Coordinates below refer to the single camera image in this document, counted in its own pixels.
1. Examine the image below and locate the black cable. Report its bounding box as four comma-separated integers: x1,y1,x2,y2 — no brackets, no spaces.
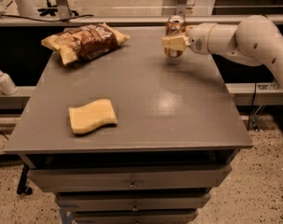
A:
0,13,94,23

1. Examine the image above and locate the top grey drawer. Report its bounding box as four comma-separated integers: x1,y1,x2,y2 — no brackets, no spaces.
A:
28,164,232,192

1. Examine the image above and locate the grey drawer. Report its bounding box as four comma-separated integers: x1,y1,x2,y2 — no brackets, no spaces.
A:
56,189,210,212
74,209,198,224
28,164,232,192

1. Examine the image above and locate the middle grey drawer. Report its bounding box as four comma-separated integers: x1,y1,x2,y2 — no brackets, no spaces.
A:
56,189,210,212

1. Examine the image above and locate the brown chip bag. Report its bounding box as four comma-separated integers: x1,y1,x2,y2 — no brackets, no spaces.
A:
41,23,130,66

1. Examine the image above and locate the white pump bottle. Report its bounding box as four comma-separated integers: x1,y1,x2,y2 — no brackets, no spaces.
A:
0,69,18,95

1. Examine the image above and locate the yellow sponge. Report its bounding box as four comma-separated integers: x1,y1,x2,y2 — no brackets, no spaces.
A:
68,99,118,134

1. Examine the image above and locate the grey drawer cabinet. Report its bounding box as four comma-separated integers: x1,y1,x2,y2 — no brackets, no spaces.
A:
4,25,254,224

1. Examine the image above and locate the orange soda can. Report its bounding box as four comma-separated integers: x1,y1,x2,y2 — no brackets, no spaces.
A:
164,15,186,58

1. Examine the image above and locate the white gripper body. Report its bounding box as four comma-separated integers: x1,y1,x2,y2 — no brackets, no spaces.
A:
187,23,216,55

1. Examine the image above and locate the bottom grey drawer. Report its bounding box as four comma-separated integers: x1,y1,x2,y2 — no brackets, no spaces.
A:
74,209,198,224

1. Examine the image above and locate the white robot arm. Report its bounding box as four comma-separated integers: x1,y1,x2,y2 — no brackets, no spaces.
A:
162,15,283,89

